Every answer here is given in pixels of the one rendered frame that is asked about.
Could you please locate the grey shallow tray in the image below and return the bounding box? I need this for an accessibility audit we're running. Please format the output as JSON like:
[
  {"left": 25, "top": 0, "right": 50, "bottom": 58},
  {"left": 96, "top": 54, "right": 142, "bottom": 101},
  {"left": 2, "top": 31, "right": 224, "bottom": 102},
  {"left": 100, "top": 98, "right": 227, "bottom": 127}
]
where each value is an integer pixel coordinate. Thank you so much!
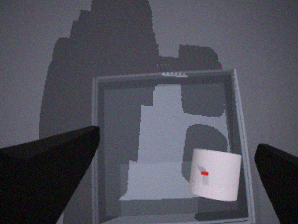
[{"left": 91, "top": 68, "right": 256, "bottom": 224}]

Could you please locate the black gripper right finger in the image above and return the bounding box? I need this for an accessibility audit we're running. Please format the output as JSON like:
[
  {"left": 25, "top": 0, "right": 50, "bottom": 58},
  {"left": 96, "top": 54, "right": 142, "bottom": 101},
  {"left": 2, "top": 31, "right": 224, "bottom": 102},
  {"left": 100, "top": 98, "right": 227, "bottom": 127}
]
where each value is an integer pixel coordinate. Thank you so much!
[{"left": 254, "top": 143, "right": 298, "bottom": 224}]

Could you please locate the grey cylinder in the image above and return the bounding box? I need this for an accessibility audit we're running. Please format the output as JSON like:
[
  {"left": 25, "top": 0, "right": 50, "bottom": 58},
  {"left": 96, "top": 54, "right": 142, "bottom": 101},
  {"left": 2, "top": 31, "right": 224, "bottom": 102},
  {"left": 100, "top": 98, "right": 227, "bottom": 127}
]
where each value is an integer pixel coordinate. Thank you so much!
[{"left": 188, "top": 149, "right": 242, "bottom": 201}]

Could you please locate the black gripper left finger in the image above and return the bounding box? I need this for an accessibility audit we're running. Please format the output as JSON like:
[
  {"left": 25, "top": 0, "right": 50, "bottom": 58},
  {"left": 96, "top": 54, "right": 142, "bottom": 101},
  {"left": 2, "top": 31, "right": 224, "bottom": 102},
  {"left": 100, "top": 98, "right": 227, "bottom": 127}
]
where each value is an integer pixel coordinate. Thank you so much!
[{"left": 0, "top": 126, "right": 100, "bottom": 224}]

